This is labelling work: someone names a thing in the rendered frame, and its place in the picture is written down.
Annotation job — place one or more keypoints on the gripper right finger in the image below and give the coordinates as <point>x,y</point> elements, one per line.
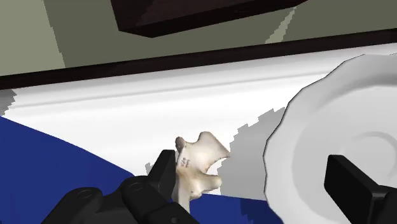
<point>356,186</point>

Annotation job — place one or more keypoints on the cream vertebra bone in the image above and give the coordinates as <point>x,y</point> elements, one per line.
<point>201,155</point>

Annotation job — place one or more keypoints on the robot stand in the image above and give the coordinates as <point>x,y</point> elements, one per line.
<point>186,15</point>

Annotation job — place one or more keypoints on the white scalloped plate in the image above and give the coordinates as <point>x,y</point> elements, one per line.
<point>325,124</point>

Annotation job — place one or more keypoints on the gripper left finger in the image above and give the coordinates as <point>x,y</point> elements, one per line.
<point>145,195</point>

